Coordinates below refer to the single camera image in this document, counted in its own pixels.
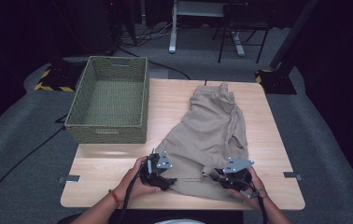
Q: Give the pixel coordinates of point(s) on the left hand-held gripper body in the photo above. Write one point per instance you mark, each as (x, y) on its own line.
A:
(152, 169)

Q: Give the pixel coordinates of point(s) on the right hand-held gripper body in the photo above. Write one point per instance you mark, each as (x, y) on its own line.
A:
(237, 179)

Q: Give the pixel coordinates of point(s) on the beige shorts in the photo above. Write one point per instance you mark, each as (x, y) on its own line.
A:
(208, 133)

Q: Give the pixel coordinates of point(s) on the green woven basket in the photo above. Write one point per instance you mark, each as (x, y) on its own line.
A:
(112, 102)

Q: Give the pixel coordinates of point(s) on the person's right hand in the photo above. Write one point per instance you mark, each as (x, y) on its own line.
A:
(254, 199)

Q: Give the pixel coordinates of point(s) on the person's left hand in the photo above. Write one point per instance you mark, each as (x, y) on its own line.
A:
(131, 186)

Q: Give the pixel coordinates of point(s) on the person's white clothing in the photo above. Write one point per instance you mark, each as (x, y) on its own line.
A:
(179, 221)

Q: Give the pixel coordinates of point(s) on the grey tape piece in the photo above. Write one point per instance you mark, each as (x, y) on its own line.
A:
(70, 178)
(291, 175)

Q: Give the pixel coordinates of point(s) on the black yellow striped stand base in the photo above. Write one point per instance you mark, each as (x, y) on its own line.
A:
(277, 82)
(58, 79)

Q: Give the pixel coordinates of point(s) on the black metal chair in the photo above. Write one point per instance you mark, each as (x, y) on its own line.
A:
(243, 21)

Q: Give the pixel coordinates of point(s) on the black slanted stand pole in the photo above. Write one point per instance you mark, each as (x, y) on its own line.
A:
(293, 34)

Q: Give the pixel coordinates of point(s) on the white desk frame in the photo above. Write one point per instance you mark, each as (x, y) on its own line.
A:
(173, 37)

